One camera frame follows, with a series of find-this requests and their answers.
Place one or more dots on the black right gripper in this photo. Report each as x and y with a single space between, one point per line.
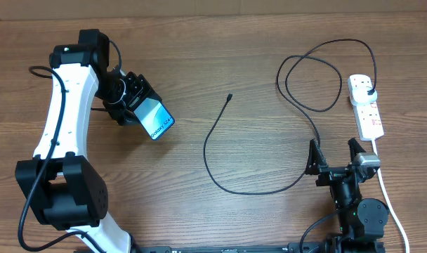
315 164

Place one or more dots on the Samsung Galaxy smartphone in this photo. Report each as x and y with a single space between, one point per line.
154 117

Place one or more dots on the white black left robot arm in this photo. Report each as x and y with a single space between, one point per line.
61 187

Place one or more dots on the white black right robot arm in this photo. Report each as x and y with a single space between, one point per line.
361 220

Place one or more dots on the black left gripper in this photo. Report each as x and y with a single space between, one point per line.
140 88

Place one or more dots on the white charger plug adapter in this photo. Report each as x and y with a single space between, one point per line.
362 95

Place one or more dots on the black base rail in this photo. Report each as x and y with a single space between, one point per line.
292 247

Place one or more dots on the white power strip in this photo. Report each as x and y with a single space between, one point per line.
367 116

